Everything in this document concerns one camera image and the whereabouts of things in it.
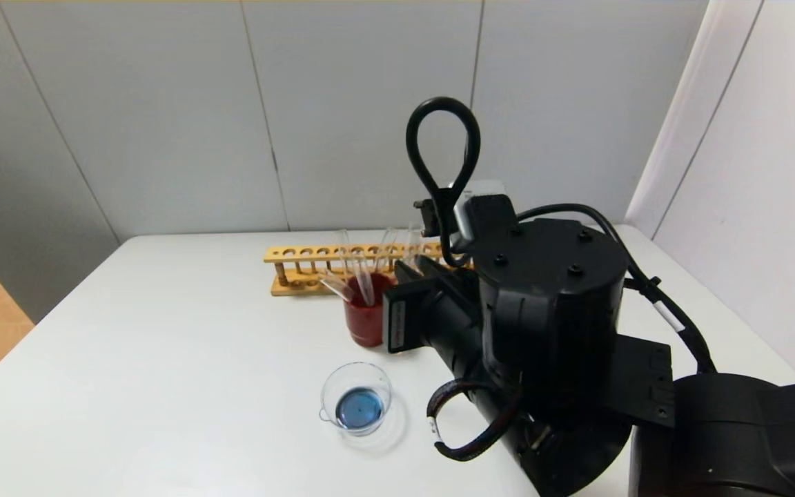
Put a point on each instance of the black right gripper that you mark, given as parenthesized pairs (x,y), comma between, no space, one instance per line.
(398,319)

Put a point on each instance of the test tube with blue pigment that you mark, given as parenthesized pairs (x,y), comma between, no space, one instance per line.
(363,276)

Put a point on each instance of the empty glass test tube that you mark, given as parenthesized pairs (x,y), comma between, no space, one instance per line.
(335,286)
(348,252)
(387,248)

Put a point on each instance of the wooden test tube rack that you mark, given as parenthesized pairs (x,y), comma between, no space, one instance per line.
(301,288)

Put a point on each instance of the red plastic cup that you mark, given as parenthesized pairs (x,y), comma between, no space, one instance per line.
(363,324)

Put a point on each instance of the clear glass dish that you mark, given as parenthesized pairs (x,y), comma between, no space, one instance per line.
(359,407)

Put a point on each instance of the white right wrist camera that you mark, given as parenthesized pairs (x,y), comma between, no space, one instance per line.
(466,207)

